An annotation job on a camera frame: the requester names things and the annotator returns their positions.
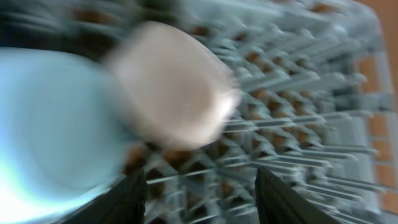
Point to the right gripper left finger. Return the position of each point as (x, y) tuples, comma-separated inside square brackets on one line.
[(123, 204)]

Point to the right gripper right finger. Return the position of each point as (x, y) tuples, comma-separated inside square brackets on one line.
[(277, 203)]

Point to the light blue bowl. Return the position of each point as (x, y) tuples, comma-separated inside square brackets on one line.
[(62, 142)]

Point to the white cup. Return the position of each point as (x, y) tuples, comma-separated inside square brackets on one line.
[(169, 88)]

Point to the grey dishwasher rack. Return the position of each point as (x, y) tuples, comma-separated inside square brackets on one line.
[(302, 113)]

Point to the cardboard box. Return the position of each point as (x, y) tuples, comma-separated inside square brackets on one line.
[(381, 69)]

